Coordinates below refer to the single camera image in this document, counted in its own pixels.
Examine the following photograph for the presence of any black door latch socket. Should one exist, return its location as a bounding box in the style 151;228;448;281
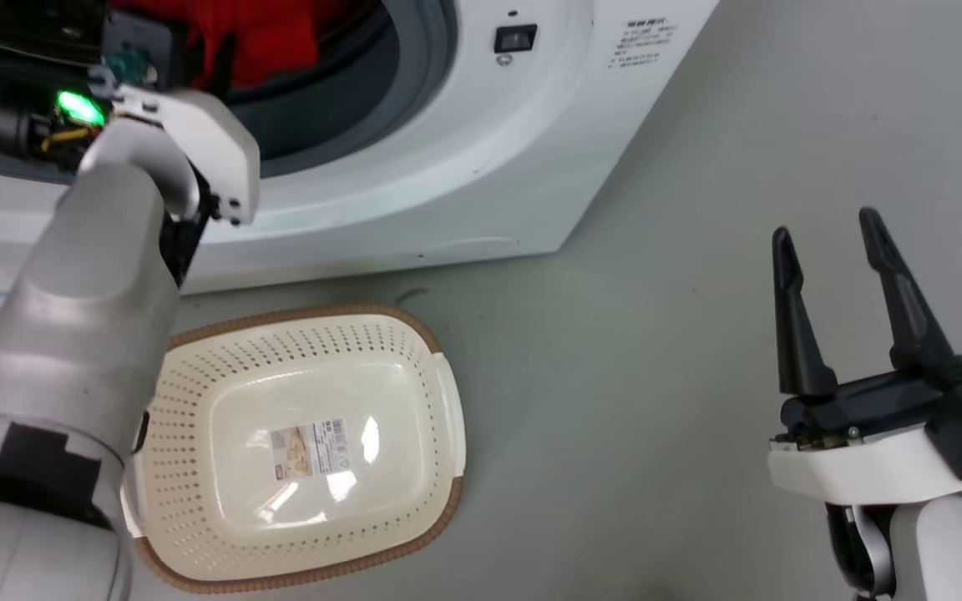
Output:
494;24;539;56

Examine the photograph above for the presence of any printed warning label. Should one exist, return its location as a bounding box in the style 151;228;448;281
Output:
609;18;684;70

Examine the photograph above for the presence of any red garment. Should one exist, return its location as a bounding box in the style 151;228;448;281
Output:
109;0;383;93

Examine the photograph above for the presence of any white front-load washing machine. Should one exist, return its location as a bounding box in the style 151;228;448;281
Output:
0;0;721;295

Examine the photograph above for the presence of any paper sticker in basket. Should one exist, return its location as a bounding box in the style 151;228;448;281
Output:
270;417;351;482

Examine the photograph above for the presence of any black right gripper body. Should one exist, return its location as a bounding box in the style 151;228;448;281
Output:
769;351;962;456

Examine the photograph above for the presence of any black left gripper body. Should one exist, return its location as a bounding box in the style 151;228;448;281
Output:
0;88;114;164

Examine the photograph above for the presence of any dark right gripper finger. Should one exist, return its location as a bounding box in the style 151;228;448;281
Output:
858;207;962;388
772;225;838;398

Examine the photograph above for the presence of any cream perforated laundry basket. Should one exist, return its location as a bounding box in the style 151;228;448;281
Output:
120;304;468;594

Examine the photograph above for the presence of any grey rubber door gasket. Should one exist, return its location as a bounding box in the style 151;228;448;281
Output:
222;0;459;179

